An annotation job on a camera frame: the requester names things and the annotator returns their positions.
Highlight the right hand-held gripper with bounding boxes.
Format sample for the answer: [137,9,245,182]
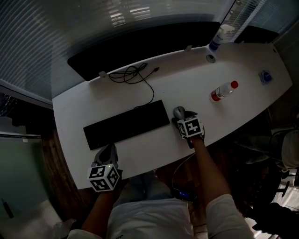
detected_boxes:
[171,111,206,141]

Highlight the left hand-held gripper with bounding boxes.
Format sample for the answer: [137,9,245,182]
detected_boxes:
[87,143,123,192]

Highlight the grey computer mouse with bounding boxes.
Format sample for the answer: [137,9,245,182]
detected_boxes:
[173,106,187,120]

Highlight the black keyboard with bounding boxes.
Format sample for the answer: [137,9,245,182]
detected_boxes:
[83,99,171,151]

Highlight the person's right forearm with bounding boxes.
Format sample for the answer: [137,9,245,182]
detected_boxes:
[189,136,232,206]

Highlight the person's left forearm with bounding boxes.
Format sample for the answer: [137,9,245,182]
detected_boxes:
[80,189,117,234]

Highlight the clear red-capped water bottle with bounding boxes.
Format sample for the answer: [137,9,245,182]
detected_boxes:
[211,80,239,102]

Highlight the person's white shirt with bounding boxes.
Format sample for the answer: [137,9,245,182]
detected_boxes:
[67,193,255,239]

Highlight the black device with blue display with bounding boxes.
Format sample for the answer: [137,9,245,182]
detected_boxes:
[171,186,198,203]

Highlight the wide black desk divider panel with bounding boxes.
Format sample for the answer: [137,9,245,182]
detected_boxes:
[67,21,221,82]

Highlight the white spray bottle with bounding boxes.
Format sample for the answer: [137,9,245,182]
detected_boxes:
[208,24,235,52]

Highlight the small blue packet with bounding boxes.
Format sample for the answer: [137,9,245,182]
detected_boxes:
[258,69,274,86]

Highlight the black pen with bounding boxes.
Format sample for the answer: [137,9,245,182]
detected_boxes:
[1,198,14,219]

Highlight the narrow black desk divider panel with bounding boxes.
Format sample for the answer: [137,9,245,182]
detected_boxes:
[234,25,280,44]

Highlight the white cloth bag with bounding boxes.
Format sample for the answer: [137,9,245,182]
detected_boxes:
[281,129,299,171]

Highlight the black cable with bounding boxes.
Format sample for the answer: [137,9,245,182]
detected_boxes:
[108,63,161,110]

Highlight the white device cable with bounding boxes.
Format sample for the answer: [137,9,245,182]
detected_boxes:
[171,153,197,187]

